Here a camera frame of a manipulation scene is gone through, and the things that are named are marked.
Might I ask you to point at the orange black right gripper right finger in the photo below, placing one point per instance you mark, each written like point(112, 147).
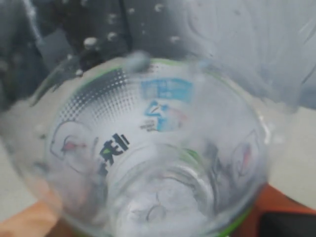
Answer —
point(274, 214)

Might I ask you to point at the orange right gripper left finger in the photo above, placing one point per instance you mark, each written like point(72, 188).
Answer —
point(41, 219)

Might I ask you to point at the clear plastic bottle white cap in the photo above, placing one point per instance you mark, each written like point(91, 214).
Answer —
point(151, 118)

